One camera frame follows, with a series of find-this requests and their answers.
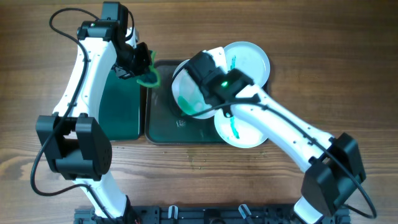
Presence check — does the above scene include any large dark green tray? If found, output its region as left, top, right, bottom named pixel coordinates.
left=144, top=60, right=225, bottom=145

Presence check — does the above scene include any white plate stained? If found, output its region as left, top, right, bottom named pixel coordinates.
left=224, top=41, right=271, bottom=87
left=172, top=59, right=211, bottom=115
left=214, top=110, right=268, bottom=148

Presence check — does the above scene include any white plate front stained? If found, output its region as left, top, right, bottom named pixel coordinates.
left=214, top=110, right=268, bottom=148

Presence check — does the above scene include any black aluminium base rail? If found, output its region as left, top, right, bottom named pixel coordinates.
left=73, top=203, right=352, bottom=224

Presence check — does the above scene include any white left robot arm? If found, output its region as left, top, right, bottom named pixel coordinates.
left=36, top=18, right=160, bottom=223

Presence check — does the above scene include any green yellow sponge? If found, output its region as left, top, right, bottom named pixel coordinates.
left=134, top=50, right=160, bottom=88

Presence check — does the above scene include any small dark green tray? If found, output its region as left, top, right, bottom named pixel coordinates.
left=99, top=70, right=144, bottom=141

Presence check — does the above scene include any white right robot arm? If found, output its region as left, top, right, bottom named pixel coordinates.
left=184, top=52, right=366, bottom=223

